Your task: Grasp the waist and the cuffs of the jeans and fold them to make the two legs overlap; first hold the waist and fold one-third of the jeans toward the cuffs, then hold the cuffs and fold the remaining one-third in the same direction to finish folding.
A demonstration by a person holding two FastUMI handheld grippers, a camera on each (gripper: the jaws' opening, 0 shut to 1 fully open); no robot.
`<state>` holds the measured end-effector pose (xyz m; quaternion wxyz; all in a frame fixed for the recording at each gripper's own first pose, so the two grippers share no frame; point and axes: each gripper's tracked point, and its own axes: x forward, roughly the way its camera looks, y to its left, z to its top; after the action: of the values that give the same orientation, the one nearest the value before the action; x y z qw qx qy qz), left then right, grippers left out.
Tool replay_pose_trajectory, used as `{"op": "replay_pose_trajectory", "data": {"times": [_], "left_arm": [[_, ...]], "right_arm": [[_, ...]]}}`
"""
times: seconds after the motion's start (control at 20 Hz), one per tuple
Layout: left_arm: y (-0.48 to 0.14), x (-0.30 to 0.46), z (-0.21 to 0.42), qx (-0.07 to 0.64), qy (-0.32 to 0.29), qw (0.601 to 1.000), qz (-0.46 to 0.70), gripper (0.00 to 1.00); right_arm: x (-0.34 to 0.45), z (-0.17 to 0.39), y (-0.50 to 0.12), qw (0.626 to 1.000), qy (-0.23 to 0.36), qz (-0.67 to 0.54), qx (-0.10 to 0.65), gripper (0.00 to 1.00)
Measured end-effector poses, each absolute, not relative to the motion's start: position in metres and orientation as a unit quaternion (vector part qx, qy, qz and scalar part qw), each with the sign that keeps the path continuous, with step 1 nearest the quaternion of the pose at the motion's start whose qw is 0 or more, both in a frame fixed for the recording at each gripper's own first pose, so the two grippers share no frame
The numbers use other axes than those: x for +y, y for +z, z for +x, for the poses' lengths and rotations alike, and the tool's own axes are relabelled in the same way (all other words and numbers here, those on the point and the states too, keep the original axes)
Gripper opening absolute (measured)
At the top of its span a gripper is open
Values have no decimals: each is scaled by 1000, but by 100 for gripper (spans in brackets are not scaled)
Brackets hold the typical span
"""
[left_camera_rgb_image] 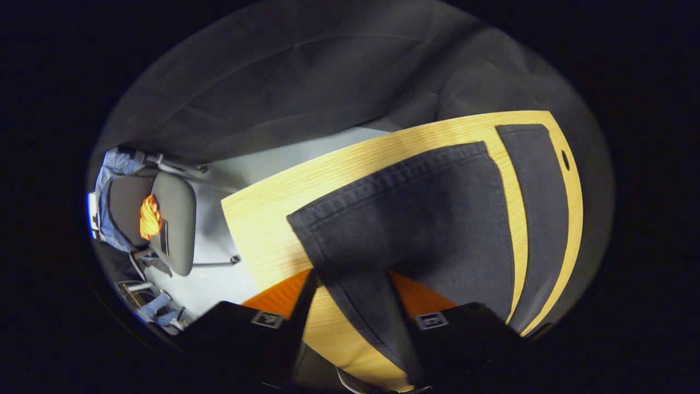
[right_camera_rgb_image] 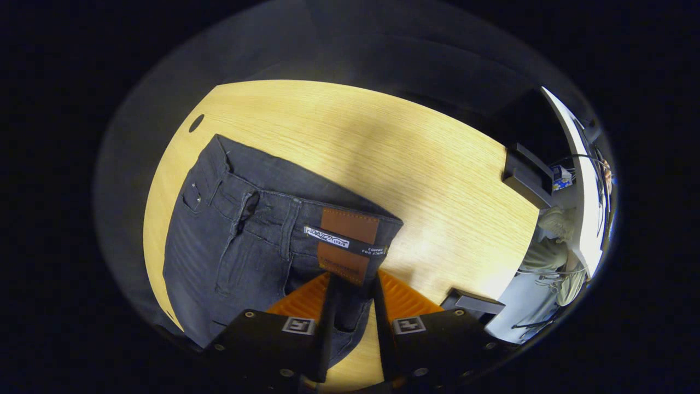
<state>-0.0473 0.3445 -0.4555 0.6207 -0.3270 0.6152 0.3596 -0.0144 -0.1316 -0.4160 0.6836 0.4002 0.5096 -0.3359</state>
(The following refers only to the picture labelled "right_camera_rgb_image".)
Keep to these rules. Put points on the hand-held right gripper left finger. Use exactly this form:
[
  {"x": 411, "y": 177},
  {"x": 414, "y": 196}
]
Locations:
[{"x": 326, "y": 334}]

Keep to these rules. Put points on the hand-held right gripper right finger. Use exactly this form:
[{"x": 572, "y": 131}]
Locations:
[{"x": 385, "y": 339}]

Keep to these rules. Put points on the dark blue jeans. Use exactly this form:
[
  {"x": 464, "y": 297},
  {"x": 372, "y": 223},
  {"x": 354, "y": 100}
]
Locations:
[{"x": 246, "y": 262}]

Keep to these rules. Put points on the black box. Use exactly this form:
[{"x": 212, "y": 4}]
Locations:
[{"x": 525, "y": 178}]

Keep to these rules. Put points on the small blue box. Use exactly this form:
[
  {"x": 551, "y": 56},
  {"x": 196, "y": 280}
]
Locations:
[{"x": 562, "y": 179}]

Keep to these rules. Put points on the white desk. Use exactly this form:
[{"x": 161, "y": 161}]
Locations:
[{"x": 579, "y": 180}]

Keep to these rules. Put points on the black metal bracket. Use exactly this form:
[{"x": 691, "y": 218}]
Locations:
[{"x": 476, "y": 302}]

